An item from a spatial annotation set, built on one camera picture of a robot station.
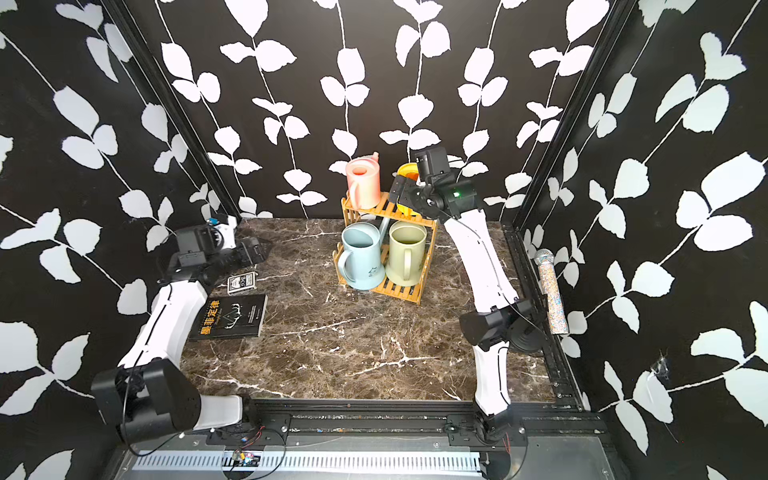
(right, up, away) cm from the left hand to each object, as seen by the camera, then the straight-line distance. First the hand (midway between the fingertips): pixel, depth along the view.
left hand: (261, 241), depth 82 cm
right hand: (+39, +14, -5) cm, 41 cm away
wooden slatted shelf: (+34, -2, +6) cm, 35 cm away
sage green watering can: (+41, 0, +4) cm, 41 cm away
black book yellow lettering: (-15, -24, +11) cm, 30 cm away
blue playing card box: (-16, -14, +19) cm, 28 cm away
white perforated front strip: (+46, -53, -12) cm, 71 cm away
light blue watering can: (+27, -7, +8) cm, 29 cm away
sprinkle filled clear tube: (+78, -5, -4) cm, 78 cm away
